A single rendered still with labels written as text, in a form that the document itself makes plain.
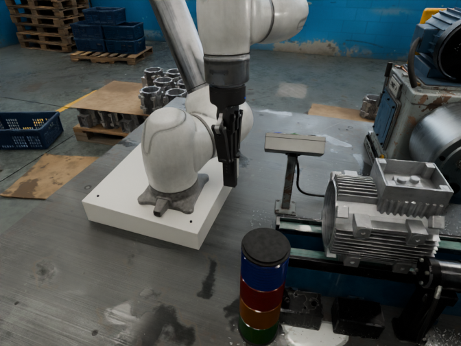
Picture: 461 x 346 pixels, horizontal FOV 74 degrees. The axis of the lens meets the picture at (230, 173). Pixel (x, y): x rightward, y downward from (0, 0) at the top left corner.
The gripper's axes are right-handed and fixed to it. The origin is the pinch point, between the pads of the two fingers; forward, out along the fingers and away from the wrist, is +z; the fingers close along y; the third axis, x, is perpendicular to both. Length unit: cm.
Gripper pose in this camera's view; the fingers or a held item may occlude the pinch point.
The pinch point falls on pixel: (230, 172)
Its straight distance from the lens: 71.3
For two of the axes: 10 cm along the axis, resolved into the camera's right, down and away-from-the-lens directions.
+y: -3.6, 4.5, -8.2
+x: 9.3, 1.5, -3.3
